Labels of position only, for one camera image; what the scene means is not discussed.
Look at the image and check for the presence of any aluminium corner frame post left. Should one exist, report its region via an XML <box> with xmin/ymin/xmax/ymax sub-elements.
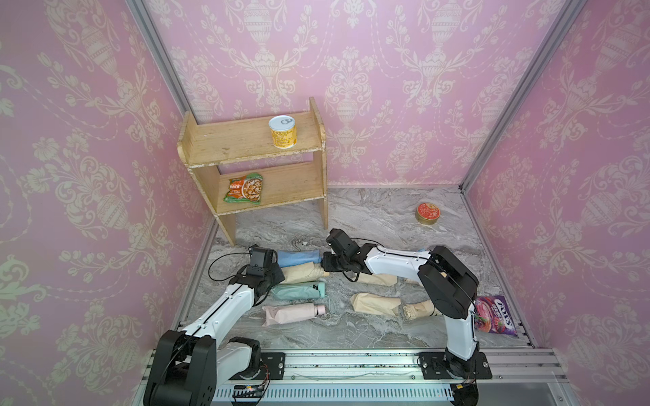
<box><xmin>126</xmin><ymin>0</ymin><xmax>191</xmax><ymax>114</ymax></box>

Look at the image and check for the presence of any aluminium corner frame post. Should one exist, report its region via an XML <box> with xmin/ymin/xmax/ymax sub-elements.
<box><xmin>126</xmin><ymin>0</ymin><xmax>191</xmax><ymax>114</ymax></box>
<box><xmin>459</xmin><ymin>0</ymin><xmax>587</xmax><ymax>196</ymax></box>

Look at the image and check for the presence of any round gold red candy tin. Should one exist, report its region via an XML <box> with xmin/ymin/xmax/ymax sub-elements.
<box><xmin>415</xmin><ymin>202</ymin><xmax>441</xmax><ymax>225</ymax></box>

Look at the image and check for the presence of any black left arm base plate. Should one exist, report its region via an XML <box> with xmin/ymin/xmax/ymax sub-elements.
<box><xmin>231</xmin><ymin>352</ymin><xmax>286</xmax><ymax>381</ymax></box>

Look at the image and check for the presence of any purple candy bag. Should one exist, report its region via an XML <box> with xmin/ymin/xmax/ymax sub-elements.
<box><xmin>474</xmin><ymin>295</ymin><xmax>518</xmax><ymax>337</ymax></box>

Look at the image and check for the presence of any beige sleeved umbrella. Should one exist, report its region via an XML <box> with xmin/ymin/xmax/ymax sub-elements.
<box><xmin>350</xmin><ymin>293</ymin><xmax>401</xmax><ymax>317</ymax></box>
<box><xmin>282</xmin><ymin>262</ymin><xmax>329</xmax><ymax>284</ymax></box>

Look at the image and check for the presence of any mint green sleeved umbrella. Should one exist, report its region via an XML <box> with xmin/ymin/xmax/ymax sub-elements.
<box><xmin>271</xmin><ymin>282</ymin><xmax>326</xmax><ymax>301</ymax></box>

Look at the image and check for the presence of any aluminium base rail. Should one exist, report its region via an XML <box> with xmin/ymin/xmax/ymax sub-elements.
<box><xmin>133</xmin><ymin>347</ymin><xmax>580</xmax><ymax>406</ymax></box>

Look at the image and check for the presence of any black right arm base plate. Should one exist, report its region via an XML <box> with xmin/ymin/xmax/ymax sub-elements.
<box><xmin>416</xmin><ymin>350</ymin><xmax>493</xmax><ymax>382</ymax></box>

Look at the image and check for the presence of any aluminium corner frame post right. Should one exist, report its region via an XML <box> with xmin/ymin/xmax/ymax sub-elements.
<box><xmin>459</xmin><ymin>0</ymin><xmax>587</xmax><ymax>196</ymax></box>

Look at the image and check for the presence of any wooden two-tier shelf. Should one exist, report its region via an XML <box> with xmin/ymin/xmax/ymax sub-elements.
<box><xmin>176</xmin><ymin>96</ymin><xmax>330</xmax><ymax>248</ymax></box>

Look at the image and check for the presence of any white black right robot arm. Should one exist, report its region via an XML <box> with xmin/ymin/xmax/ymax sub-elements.
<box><xmin>321</xmin><ymin>228</ymin><xmax>480</xmax><ymax>380</ymax></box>

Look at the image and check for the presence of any green orange snack packet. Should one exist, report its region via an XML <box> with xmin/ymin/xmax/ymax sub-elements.
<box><xmin>223</xmin><ymin>173</ymin><xmax>263</xmax><ymax>204</ymax></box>

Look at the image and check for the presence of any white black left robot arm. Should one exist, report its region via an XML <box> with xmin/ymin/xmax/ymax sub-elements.
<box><xmin>143</xmin><ymin>245</ymin><xmax>284</xmax><ymax>405</ymax></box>

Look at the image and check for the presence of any pink sleeved umbrella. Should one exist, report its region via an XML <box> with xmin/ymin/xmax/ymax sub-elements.
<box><xmin>263</xmin><ymin>303</ymin><xmax>327</xmax><ymax>326</ymax></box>

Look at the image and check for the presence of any yellow cup noodle container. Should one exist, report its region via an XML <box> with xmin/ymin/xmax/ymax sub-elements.
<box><xmin>268</xmin><ymin>115</ymin><xmax>297</xmax><ymax>149</ymax></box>

